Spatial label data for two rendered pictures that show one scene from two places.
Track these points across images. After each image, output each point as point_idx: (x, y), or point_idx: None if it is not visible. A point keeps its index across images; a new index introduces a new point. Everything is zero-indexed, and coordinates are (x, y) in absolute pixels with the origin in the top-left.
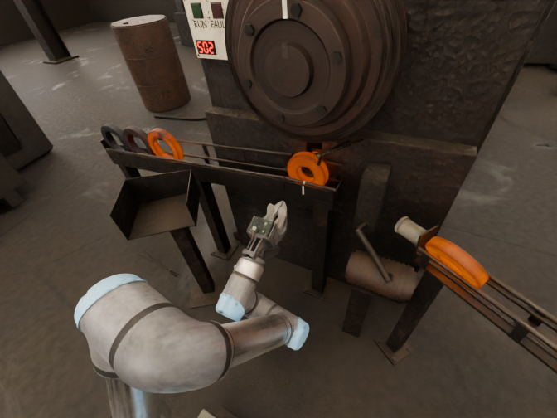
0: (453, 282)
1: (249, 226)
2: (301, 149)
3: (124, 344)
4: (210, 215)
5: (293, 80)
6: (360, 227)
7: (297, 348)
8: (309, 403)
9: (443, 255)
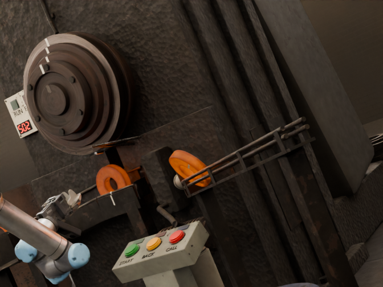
0: (195, 183)
1: (44, 203)
2: None
3: None
4: None
5: (58, 102)
6: (161, 205)
7: (75, 259)
8: None
9: (173, 162)
